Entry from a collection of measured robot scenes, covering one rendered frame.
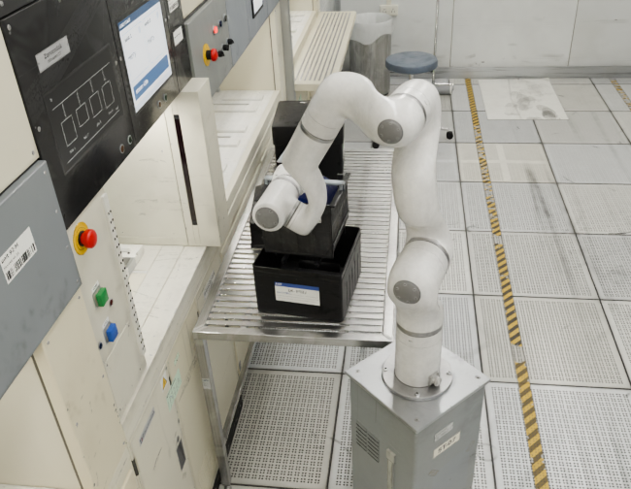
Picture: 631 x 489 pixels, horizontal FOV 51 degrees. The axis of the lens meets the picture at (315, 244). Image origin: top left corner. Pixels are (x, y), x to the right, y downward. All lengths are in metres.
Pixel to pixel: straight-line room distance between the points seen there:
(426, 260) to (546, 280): 2.07
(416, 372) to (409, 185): 0.53
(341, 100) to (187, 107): 0.67
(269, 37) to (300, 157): 1.90
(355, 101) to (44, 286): 0.71
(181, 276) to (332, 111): 0.86
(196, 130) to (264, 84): 1.50
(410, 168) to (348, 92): 0.21
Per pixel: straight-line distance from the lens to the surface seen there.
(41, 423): 1.49
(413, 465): 1.85
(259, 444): 2.72
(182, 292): 2.04
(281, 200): 1.66
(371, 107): 1.38
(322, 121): 1.49
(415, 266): 1.53
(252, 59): 3.47
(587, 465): 2.76
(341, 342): 1.97
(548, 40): 6.23
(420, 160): 1.48
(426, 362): 1.76
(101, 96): 1.52
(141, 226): 2.26
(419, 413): 1.77
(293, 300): 2.02
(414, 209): 1.50
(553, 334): 3.26
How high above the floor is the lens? 2.06
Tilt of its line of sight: 33 degrees down
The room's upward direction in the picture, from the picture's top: 3 degrees counter-clockwise
